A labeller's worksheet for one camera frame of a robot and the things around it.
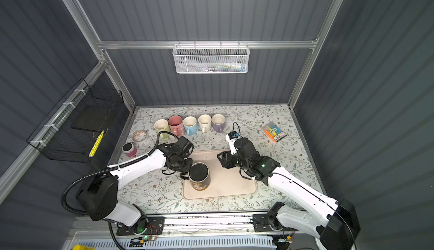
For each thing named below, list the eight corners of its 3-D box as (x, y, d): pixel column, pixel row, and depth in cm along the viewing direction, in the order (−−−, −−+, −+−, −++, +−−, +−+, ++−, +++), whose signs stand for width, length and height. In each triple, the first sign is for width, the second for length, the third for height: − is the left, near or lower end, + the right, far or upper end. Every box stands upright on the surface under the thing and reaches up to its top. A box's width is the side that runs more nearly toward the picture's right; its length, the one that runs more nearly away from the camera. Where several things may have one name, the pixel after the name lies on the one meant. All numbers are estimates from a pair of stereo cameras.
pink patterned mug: (170, 140, 105) (165, 129, 96) (173, 126, 112) (169, 114, 103) (184, 140, 105) (180, 129, 96) (186, 126, 112) (183, 114, 103)
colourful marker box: (275, 143, 103) (276, 141, 101) (261, 130, 109) (261, 128, 108) (286, 135, 107) (287, 133, 105) (271, 123, 113) (272, 121, 111)
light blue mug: (184, 140, 104) (181, 131, 97) (186, 125, 112) (183, 116, 104) (197, 140, 104) (195, 131, 97) (198, 125, 111) (197, 116, 104)
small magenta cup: (124, 156, 98) (119, 152, 93) (127, 147, 102) (123, 142, 97) (135, 156, 98) (131, 152, 93) (138, 147, 102) (135, 142, 97)
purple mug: (211, 134, 107) (211, 127, 101) (212, 121, 114) (211, 113, 108) (225, 134, 107) (225, 127, 101) (224, 121, 114) (225, 113, 108)
